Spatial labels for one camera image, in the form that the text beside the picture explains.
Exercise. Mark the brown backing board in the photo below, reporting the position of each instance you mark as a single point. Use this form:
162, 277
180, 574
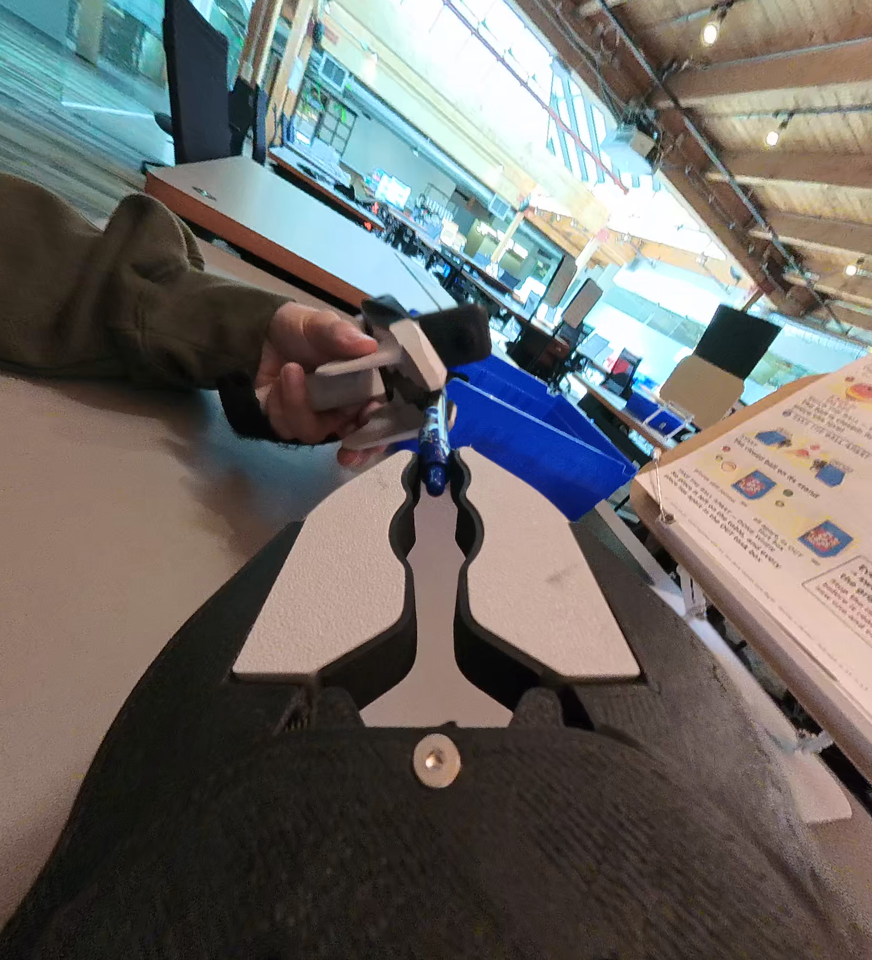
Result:
720, 427

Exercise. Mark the ceiling spot lamp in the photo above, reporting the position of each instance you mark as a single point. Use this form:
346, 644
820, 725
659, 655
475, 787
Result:
852, 268
711, 30
773, 136

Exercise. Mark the ceiling projector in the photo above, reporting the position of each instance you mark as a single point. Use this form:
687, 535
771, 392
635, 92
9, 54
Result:
630, 146

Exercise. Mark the beige and black divider panel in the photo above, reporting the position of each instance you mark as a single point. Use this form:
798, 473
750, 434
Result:
705, 390

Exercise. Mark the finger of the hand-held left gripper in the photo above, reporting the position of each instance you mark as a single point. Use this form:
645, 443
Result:
424, 352
394, 433

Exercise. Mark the blue plastic bin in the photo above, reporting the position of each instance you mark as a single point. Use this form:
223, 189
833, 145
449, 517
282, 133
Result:
556, 465

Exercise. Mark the person's left hand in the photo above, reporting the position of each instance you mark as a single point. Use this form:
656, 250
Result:
286, 352

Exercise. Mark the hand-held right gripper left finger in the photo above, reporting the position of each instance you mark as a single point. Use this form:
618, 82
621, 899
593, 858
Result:
323, 592

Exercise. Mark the person's left forearm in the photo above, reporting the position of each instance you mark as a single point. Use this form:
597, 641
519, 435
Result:
106, 300

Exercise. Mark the blue ballpoint pen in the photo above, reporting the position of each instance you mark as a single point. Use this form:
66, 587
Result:
436, 465

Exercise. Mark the printed instruction sheet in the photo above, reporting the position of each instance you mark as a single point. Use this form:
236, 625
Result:
818, 525

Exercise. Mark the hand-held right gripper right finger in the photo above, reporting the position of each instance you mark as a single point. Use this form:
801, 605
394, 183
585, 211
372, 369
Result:
541, 592

